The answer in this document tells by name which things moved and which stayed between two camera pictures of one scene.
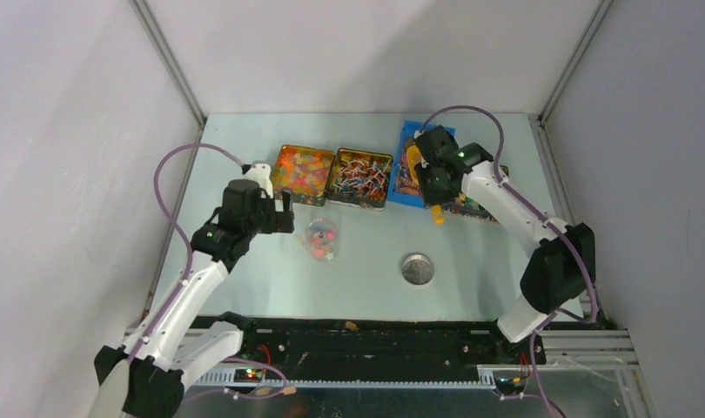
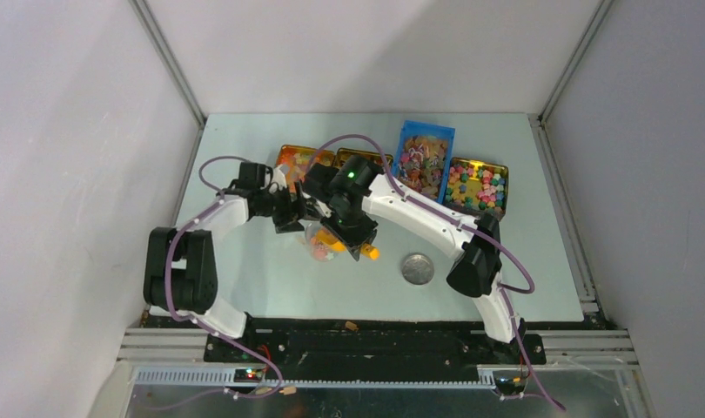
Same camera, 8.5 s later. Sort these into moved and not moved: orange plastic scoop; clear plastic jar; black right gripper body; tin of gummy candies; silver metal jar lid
Moved: black right gripper body; orange plastic scoop
Not moved: tin of gummy candies; silver metal jar lid; clear plastic jar
